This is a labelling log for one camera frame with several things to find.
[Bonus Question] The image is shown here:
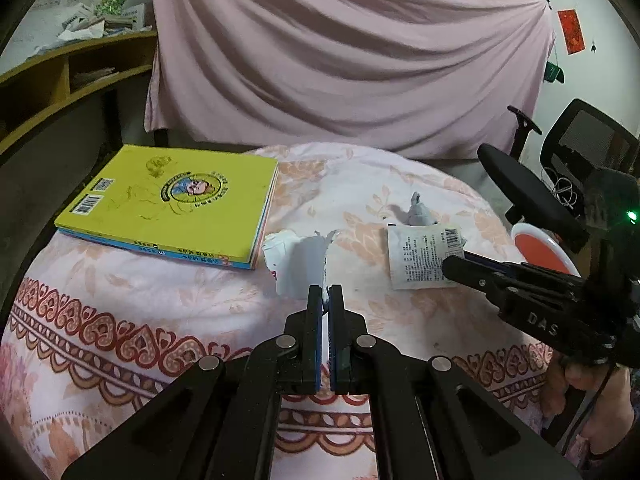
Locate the torn white carton box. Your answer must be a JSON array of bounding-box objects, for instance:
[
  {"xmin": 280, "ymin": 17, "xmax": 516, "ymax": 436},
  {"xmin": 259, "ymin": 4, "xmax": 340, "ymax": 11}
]
[{"xmin": 262, "ymin": 230, "xmax": 337, "ymax": 300}]

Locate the pink hanging sheet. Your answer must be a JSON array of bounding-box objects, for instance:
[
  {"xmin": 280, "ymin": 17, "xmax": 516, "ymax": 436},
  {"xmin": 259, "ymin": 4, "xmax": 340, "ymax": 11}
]
[{"xmin": 145, "ymin": 0, "xmax": 554, "ymax": 159}]

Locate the white cable on chair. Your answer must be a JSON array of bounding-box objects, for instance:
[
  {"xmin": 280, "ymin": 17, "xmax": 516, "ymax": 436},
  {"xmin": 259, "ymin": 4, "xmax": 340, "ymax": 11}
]
[{"xmin": 552, "ymin": 173, "xmax": 584, "ymax": 208}]

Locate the white printed pouch package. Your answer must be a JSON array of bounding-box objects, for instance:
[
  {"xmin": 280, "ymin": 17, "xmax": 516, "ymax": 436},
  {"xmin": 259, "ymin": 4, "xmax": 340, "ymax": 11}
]
[{"xmin": 386, "ymin": 192, "xmax": 466, "ymax": 290}]

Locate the green candy jar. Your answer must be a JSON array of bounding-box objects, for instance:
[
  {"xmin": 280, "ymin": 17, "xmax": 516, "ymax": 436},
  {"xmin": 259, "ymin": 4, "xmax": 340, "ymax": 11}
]
[{"xmin": 94, "ymin": 0, "xmax": 127, "ymax": 16}]

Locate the wooden shelf unit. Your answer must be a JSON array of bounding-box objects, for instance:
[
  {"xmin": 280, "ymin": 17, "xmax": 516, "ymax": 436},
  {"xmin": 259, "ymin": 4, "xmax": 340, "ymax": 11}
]
[{"xmin": 1, "ymin": 32, "xmax": 157, "ymax": 160}]

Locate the yellow children's book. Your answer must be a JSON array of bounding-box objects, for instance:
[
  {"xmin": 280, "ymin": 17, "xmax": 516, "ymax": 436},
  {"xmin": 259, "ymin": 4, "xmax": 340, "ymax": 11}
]
[{"xmin": 54, "ymin": 144, "xmax": 278, "ymax": 270}]

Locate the red paper wall decoration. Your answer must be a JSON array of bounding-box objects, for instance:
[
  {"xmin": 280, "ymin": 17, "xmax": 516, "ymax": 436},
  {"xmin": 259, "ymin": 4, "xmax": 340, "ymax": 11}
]
[{"xmin": 558, "ymin": 9, "xmax": 586, "ymax": 55}]

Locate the green wall hook item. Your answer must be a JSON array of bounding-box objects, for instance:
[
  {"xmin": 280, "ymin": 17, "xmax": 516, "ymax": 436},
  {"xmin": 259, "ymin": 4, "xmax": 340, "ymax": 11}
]
[{"xmin": 544, "ymin": 62, "xmax": 565, "ymax": 84}]

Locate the black office chair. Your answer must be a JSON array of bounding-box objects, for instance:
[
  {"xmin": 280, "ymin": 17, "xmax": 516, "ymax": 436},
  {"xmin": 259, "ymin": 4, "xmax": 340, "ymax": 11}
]
[{"xmin": 477, "ymin": 99, "xmax": 639, "ymax": 254}]

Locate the orange trash bucket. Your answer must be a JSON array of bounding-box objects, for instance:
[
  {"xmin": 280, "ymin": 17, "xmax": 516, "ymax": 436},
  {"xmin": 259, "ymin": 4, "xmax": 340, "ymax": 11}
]
[{"xmin": 511, "ymin": 222, "xmax": 580, "ymax": 278}]

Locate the person's right hand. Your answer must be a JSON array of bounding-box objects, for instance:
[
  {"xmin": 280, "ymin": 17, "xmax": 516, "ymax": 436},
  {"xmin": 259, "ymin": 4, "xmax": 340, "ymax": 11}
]
[{"xmin": 540, "ymin": 351, "xmax": 639, "ymax": 479}]

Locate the papers pile on shelf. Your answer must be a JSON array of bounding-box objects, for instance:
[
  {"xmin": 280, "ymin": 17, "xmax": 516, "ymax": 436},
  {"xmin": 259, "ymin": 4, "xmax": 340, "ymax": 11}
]
[{"xmin": 32, "ymin": 3, "xmax": 155, "ymax": 56}]

